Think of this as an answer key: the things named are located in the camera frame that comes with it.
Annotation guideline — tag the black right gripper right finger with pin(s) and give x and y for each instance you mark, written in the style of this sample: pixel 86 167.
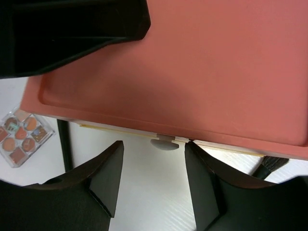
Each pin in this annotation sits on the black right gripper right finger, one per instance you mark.
pixel 225 199

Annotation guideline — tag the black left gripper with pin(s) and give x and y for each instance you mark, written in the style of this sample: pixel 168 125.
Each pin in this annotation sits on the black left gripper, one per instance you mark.
pixel 39 36

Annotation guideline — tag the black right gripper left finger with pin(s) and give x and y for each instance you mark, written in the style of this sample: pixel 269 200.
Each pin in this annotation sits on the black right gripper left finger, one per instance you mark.
pixel 83 199

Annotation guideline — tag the black powder brush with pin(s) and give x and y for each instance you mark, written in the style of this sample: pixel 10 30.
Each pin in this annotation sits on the black powder brush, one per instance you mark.
pixel 268 165

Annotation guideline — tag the thin black makeup brush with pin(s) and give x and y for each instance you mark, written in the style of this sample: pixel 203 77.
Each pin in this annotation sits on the thin black makeup brush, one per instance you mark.
pixel 64 135

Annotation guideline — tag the orange drawer with white knob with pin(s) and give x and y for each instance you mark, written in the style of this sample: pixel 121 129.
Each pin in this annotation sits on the orange drawer with white knob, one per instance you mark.
pixel 166 142

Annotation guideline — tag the orange drawer box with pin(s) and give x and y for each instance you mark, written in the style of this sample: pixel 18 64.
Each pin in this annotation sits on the orange drawer box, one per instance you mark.
pixel 233 72

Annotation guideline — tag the clear nine-pan eyeshadow palette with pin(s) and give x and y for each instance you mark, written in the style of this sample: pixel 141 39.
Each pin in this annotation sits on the clear nine-pan eyeshadow palette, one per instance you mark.
pixel 21 135

